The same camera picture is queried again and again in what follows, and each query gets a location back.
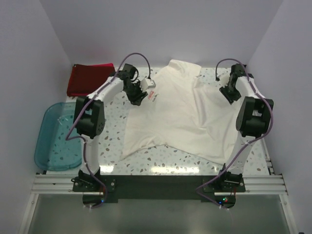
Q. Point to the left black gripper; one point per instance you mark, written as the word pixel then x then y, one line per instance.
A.
pixel 137 100

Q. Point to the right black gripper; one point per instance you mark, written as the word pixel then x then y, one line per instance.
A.
pixel 230 98

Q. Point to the white t-shirt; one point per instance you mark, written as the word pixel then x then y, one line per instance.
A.
pixel 184 113

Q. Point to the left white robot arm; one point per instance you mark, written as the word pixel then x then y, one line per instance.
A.
pixel 89 118

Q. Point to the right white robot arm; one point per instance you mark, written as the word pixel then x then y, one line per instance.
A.
pixel 252 122

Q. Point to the blue plastic basket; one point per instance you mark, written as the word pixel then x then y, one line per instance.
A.
pixel 53 152

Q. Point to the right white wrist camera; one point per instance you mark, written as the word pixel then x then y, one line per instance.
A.
pixel 224 79

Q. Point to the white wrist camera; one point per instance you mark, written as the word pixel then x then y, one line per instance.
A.
pixel 224 79
pixel 147 84

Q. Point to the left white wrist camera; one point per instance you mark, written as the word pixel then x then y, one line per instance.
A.
pixel 147 84

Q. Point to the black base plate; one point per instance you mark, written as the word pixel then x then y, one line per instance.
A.
pixel 113 188

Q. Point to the aluminium frame rail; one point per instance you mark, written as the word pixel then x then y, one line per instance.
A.
pixel 44 185

